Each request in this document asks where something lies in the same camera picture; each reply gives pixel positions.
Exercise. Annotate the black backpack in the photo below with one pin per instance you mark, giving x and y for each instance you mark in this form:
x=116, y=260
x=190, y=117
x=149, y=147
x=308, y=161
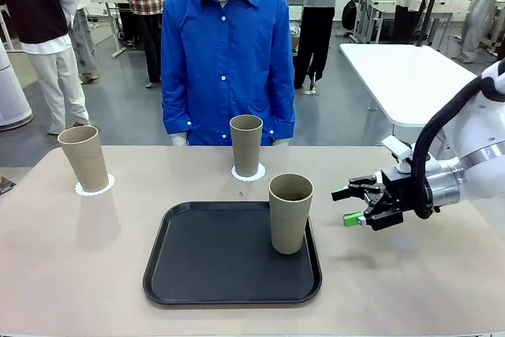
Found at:
x=349, y=15

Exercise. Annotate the tall tan cup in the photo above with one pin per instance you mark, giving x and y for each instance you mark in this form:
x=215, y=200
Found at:
x=246, y=147
x=84, y=159
x=290, y=222

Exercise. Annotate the black plastic tray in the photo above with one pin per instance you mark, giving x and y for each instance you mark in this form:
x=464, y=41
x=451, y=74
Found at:
x=217, y=258

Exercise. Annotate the person's left forearm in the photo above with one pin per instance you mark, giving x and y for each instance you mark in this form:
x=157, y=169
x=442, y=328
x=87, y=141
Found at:
x=282, y=112

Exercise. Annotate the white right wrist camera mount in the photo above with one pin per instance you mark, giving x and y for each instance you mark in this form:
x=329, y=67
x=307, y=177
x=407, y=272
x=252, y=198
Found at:
x=398, y=149

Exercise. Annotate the white cylindrical appliance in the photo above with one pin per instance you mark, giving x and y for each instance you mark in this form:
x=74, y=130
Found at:
x=12, y=96

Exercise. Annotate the person in grey trousers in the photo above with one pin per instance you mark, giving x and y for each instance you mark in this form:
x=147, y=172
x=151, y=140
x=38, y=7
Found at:
x=84, y=45

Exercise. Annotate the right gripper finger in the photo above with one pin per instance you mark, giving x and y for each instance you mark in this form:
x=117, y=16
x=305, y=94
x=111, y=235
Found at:
x=355, y=189
x=378, y=216

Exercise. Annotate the person in blue shirt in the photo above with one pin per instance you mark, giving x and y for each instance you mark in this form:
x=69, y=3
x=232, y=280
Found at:
x=225, y=57

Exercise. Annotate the black tripod stand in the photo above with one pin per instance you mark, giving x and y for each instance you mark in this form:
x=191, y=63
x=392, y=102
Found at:
x=432, y=1

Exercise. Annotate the person's right forearm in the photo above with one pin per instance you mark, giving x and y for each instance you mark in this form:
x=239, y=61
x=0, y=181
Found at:
x=175, y=112

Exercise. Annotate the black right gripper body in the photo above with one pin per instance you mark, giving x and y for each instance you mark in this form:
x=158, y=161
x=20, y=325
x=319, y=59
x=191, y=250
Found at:
x=400, y=191

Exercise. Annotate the white paper lace coaster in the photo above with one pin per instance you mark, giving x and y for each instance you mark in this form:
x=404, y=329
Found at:
x=248, y=179
x=94, y=194

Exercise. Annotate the white rounded table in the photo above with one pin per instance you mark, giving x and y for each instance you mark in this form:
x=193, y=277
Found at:
x=394, y=72

